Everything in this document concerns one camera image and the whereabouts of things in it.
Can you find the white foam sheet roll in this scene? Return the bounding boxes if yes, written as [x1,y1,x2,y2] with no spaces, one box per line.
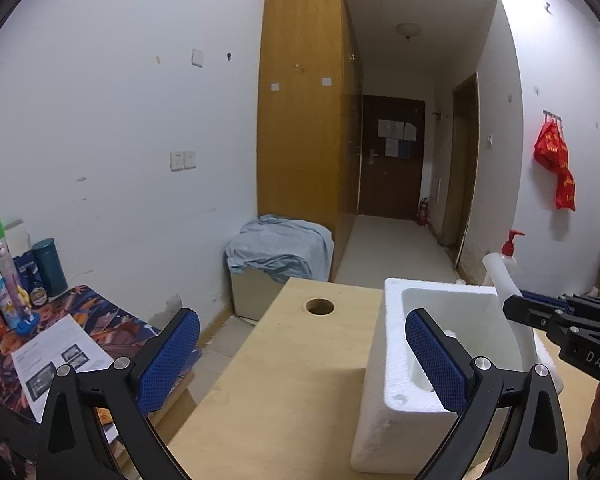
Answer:
[482,252,538,372]

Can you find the white printed paper sheet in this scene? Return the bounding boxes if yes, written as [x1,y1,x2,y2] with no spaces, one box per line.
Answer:
[12,315,114,422]

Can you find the white lotion pump bottle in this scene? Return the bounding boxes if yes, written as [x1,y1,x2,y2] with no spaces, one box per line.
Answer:
[501,229,524,276]

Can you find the patterned side table cloth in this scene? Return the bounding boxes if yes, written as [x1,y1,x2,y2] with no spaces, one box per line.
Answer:
[0,284,202,480]

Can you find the green cap spray bottle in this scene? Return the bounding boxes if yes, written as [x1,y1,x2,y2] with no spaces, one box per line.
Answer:
[0,220,40,336]

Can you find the white styrofoam box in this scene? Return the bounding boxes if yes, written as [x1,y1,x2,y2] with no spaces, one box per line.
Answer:
[349,276,566,476]

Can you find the red hanging bags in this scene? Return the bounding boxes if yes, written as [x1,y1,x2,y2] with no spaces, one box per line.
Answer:
[533,113,576,211]

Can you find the dark teal cylindrical can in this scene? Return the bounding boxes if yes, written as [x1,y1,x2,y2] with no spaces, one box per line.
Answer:
[32,238,68,297]

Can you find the red fire extinguisher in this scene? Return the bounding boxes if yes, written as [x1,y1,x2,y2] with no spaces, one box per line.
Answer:
[416,197,429,226]

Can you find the wooden table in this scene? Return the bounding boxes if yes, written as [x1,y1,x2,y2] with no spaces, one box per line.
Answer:
[164,276,600,480]

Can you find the dark wooden door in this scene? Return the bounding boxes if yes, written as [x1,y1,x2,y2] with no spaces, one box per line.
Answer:
[358,96,426,220]

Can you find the light blue draped cloth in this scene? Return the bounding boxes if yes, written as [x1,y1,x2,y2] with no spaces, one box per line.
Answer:
[225,214,335,284]

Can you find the ceiling lamp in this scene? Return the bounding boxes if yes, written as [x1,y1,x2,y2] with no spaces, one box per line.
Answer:
[396,23,422,41]

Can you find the wooden wardrobe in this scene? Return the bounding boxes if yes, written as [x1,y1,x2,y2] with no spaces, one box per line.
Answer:
[257,0,362,274]

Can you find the wall switch pair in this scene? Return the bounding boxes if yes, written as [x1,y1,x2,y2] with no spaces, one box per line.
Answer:
[170,151,196,171]

